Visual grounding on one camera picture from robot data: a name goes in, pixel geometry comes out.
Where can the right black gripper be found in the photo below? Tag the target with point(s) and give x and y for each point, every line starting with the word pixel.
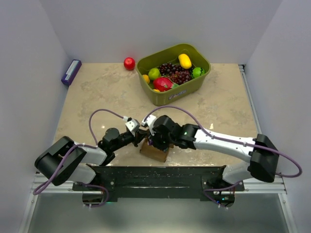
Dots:
pixel 162 146

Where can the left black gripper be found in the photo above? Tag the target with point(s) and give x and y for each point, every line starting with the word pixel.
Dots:
pixel 140 135

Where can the brown cardboard paper box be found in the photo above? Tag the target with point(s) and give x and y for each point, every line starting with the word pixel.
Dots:
pixel 154 153

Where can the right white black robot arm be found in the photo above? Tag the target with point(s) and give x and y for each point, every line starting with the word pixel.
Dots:
pixel 258 155

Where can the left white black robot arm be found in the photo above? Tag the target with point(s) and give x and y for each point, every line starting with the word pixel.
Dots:
pixel 67 160

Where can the purple white rectangular box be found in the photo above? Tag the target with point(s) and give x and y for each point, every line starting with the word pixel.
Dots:
pixel 71 72

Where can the red dragon fruit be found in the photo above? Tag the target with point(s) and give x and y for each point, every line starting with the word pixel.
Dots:
pixel 163 84

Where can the small orange fruit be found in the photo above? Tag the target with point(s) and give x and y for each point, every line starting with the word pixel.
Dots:
pixel 146 78

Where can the green lime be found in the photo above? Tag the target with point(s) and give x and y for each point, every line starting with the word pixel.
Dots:
pixel 154 73

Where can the dark purple grape bunch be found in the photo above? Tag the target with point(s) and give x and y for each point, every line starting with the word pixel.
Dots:
pixel 175 73

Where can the red apple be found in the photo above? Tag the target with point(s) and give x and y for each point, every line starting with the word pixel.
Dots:
pixel 129 63

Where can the small green watermelon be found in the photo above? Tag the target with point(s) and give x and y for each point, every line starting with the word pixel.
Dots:
pixel 197 72

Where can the yellow mango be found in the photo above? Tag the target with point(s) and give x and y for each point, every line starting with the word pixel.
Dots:
pixel 185 61

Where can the olive green plastic bin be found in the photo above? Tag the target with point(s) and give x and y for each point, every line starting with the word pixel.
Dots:
pixel 170 55

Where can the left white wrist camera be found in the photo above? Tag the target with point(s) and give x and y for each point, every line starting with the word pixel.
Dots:
pixel 132 125

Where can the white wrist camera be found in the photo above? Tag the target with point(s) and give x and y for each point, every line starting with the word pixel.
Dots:
pixel 132 125
pixel 149 123

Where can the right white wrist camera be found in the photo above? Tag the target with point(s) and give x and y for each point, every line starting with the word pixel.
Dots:
pixel 149 123

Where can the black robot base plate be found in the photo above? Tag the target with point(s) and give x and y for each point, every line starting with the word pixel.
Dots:
pixel 168 182

